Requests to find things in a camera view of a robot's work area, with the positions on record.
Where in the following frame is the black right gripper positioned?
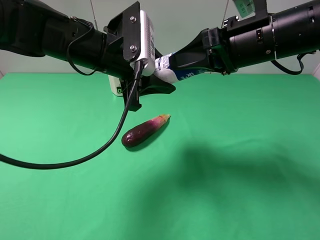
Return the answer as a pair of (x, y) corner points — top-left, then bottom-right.
(172, 27), (238, 75)

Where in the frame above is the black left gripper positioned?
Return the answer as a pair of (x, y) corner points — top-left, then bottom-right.
(103, 1), (176, 112)

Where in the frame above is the blue white yogurt bottle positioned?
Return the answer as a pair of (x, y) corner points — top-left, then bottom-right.
(153, 52), (213, 84)

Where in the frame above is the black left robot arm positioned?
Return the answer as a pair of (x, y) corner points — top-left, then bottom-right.
(0, 0), (175, 112)

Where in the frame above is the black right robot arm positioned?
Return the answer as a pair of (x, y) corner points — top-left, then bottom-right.
(169, 0), (320, 75)

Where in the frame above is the white milk bottle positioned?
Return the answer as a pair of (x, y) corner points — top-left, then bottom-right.
(108, 75), (123, 97)

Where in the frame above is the purple eggplant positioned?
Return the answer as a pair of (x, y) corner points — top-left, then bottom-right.
(121, 114), (171, 148)

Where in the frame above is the green tablecloth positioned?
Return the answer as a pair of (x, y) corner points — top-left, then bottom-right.
(0, 74), (320, 240)

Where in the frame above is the black camera cable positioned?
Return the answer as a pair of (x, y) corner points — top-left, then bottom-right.
(0, 59), (145, 170)

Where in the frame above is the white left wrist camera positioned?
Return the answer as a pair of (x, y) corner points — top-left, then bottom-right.
(137, 10), (156, 77)

